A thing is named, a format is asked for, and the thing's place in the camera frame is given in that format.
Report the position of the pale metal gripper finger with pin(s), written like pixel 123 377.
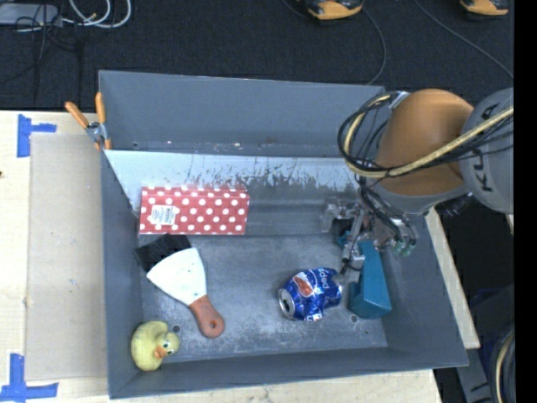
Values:
pixel 353 260
pixel 340 216

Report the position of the teal stapler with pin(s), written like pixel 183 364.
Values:
pixel 371 284

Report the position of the crushed blue drink can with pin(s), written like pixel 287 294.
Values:
pixel 310 294

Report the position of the grey metal bin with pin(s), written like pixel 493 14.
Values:
pixel 260 275

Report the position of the red white-dotted box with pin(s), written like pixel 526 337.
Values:
pixel 197 210

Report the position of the yellow rubber duck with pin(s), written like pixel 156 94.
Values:
pixel 151 344

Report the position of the black cylinder on white bracket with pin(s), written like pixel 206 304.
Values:
pixel 455 206

